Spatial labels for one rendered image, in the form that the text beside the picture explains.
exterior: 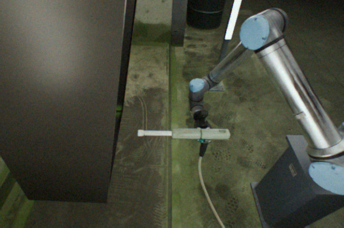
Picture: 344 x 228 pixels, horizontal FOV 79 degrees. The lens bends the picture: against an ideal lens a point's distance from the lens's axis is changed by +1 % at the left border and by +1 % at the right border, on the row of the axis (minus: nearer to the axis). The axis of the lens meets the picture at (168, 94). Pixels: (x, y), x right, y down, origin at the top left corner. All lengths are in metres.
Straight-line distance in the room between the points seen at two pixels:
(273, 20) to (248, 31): 0.09
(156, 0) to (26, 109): 2.27
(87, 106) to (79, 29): 0.21
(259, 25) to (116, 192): 1.36
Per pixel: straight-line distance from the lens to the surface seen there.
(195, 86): 1.25
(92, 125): 0.62
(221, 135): 1.13
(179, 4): 2.73
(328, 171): 0.98
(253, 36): 0.85
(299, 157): 1.25
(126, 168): 1.70
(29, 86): 0.56
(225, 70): 1.22
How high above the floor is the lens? 1.56
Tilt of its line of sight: 45 degrees down
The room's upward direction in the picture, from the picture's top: 2 degrees clockwise
